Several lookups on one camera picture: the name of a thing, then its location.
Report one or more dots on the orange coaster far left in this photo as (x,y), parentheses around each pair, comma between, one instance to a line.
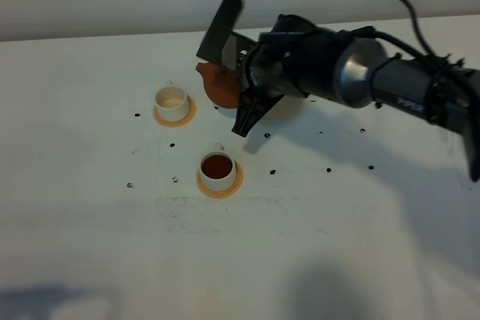
(184,121)

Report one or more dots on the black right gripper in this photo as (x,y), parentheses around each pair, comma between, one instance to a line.
(296,58)

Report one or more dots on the brown clay teapot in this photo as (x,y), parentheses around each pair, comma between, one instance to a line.
(221,86)

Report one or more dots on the orange coaster near centre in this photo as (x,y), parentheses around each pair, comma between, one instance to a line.
(225,193)

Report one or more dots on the orange coaster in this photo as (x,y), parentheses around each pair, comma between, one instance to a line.
(225,193)
(184,121)

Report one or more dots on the white teacup near centre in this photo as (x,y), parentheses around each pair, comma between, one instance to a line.
(217,170)

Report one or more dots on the beige round teapot saucer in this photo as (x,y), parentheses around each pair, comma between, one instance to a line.
(287,108)

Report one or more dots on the white teacup far left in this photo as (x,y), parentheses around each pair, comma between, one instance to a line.
(172,103)

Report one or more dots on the white teacup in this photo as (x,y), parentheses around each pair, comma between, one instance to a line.
(217,170)
(172,103)

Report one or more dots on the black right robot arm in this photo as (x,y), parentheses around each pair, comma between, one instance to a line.
(356,68)

